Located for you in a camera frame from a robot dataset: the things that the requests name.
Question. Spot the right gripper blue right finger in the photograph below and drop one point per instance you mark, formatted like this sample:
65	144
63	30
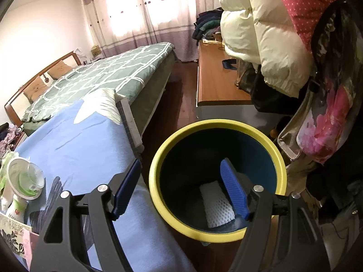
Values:
238	187

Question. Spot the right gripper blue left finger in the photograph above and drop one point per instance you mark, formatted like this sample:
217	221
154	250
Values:
122	187

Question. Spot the white foam fruit net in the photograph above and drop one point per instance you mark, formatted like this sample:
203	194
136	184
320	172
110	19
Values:
216	205

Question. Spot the white instant noodle cup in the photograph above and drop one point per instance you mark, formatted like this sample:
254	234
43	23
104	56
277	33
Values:
25	178

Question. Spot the black floral box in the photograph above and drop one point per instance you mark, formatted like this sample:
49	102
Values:
19	238

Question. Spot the green white plastic bottle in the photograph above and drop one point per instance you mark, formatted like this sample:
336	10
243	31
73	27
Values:
17	208

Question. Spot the yellow rimmed blue trash bin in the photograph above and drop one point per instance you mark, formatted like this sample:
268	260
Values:
191	158

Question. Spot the blue cloth with star patches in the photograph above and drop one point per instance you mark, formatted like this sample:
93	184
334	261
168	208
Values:
83	146

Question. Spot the wooden bed with headboard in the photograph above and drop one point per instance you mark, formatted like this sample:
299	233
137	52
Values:
143	107

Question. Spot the wooden tv cabinet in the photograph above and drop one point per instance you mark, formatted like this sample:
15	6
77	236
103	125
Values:
217	97

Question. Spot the floral pink bag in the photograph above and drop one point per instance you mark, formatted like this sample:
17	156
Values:
317	136

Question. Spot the green plaid duvet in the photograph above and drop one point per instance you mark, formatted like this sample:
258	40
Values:
126	73

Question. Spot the brown pillow left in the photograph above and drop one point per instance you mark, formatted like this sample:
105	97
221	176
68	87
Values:
34	90

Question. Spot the brown pillow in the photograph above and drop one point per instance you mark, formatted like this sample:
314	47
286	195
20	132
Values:
34	90
59	70

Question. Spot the brown pillow right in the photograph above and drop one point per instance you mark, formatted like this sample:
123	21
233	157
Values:
59	70

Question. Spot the cream puffer jacket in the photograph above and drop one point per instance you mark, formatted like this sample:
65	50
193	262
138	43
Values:
261	32

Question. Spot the pile of dark clothes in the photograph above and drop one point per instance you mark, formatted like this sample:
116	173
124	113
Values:
207	25

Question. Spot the pink window curtain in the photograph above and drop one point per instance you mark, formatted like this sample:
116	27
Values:
117	26

